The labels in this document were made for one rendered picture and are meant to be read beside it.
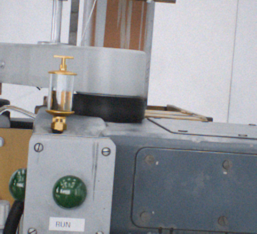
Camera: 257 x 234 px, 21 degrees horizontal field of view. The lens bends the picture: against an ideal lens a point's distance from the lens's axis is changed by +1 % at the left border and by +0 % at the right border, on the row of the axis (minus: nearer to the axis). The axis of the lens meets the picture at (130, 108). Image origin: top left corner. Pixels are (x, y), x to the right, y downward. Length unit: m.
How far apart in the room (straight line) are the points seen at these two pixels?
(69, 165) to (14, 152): 0.43
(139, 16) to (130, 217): 0.54
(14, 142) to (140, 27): 0.29
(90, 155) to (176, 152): 0.10
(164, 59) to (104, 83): 5.13
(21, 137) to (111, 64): 0.30
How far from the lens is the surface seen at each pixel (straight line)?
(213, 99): 5.97
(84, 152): 0.60
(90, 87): 0.76
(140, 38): 1.15
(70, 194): 0.59
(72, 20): 1.20
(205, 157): 0.66
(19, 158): 1.03
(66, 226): 0.61
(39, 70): 0.83
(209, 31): 5.96
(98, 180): 0.60
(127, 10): 1.15
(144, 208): 0.66
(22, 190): 0.61
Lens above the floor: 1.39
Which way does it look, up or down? 3 degrees down
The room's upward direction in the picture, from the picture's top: 4 degrees clockwise
